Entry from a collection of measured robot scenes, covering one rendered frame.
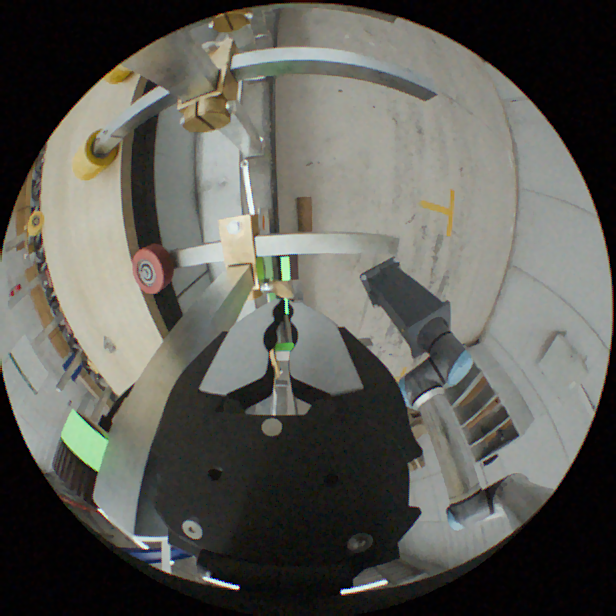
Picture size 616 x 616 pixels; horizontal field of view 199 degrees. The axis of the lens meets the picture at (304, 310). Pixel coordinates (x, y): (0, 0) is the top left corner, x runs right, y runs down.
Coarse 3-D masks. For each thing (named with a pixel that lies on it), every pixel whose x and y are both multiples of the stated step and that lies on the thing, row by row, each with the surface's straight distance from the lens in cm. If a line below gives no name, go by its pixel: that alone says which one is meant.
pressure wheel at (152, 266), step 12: (144, 252) 32; (156, 252) 31; (168, 252) 33; (132, 264) 35; (144, 264) 33; (156, 264) 31; (168, 264) 32; (144, 276) 33; (156, 276) 31; (168, 276) 32; (144, 288) 35; (156, 288) 33
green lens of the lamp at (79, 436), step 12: (72, 420) 14; (72, 432) 14; (84, 432) 14; (96, 432) 13; (72, 444) 14; (84, 444) 13; (96, 444) 13; (84, 456) 13; (96, 456) 13; (96, 468) 13
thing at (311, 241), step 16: (256, 240) 27; (272, 240) 27; (288, 240) 26; (304, 240) 26; (320, 240) 27; (336, 240) 27; (352, 240) 28; (368, 240) 29; (384, 240) 30; (176, 256) 34; (192, 256) 32; (208, 256) 30
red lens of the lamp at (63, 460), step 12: (60, 444) 15; (60, 456) 15; (72, 456) 14; (60, 468) 15; (72, 468) 14; (84, 468) 14; (72, 480) 14; (84, 480) 14; (84, 492) 14; (96, 504) 14
